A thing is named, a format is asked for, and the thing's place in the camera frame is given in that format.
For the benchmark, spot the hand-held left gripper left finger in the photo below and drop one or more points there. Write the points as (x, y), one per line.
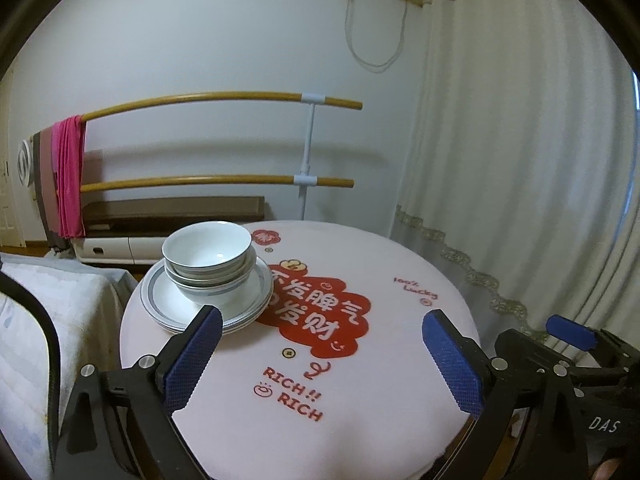
(192, 360)

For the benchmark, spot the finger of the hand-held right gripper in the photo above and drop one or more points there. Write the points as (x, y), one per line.
(525, 350)
(570, 332)

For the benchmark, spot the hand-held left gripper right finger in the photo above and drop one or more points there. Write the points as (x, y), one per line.
(450, 365)

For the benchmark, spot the white plate with grey rim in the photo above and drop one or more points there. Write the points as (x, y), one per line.
(155, 290)
(252, 317)
(235, 331)

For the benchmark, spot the white bowl with grey band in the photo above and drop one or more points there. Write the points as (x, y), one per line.
(205, 245)
(240, 270)
(215, 292)

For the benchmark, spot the white bed mattress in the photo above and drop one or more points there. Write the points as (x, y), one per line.
(85, 310)

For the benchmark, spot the round pink printed table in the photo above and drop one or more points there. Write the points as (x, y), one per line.
(390, 260)

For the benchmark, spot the white storage box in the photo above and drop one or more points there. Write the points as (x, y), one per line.
(110, 249)

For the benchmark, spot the cream lace-trimmed curtain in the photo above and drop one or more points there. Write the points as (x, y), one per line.
(525, 135)

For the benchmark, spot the pink cloth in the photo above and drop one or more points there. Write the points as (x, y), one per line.
(70, 175)

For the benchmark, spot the brown cloth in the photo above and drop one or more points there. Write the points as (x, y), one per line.
(45, 185)

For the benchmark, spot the cream door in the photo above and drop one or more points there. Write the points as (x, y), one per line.
(7, 210)

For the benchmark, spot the white round fan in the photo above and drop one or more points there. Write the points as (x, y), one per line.
(24, 160)

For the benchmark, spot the short wooden barre rail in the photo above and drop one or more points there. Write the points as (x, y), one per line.
(200, 179)

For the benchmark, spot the white barre post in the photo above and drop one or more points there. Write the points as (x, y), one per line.
(309, 145)

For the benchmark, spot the long wooden barre rail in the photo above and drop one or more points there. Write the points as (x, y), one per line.
(200, 96)

